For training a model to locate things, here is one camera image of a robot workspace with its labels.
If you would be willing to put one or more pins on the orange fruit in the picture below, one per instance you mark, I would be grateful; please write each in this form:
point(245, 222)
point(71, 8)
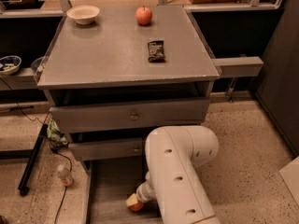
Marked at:
point(136, 207)

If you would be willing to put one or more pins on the grey top drawer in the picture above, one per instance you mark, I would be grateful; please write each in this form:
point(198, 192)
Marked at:
point(117, 116)

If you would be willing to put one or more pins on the grey middle drawer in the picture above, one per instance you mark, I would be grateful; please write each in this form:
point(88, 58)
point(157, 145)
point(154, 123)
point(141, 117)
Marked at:
point(111, 148)

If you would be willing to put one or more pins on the grey drawer cabinet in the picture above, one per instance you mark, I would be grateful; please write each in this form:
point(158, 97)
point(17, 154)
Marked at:
point(107, 62)

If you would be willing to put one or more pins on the grey open bottom drawer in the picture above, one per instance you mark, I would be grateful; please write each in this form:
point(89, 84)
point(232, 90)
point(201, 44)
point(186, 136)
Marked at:
point(111, 183)

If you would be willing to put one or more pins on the grey side shelf beam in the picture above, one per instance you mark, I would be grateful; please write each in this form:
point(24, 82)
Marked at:
point(238, 66)

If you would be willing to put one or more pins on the white board corner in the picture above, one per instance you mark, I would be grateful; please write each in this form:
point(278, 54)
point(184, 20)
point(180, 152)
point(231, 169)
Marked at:
point(290, 175)

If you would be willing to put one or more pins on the blue patterned bowl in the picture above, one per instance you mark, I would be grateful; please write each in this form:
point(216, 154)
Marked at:
point(10, 64)

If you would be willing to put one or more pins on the beige bowl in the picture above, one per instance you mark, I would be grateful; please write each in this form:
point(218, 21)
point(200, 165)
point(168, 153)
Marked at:
point(83, 15)

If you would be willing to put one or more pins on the dark snack bar packet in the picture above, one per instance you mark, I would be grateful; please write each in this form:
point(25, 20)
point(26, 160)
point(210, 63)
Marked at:
point(156, 51)

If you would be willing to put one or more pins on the green snack bag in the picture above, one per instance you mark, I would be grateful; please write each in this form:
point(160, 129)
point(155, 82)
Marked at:
point(57, 139)

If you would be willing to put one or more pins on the clear plastic cup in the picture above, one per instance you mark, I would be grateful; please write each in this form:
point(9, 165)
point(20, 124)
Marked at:
point(38, 65)

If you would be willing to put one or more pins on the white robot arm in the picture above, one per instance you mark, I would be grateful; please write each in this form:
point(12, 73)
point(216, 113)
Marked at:
point(172, 154)

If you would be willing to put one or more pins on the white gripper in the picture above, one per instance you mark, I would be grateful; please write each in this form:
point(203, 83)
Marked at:
point(142, 196)

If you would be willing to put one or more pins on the red apple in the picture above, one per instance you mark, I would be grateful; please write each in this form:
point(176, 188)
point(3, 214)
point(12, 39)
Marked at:
point(143, 15)

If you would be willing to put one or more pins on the black metal leg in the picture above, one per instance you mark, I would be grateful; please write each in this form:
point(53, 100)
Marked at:
point(22, 188)

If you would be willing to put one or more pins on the clear plastic bottle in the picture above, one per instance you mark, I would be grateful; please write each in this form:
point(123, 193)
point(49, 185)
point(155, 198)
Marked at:
point(65, 175)

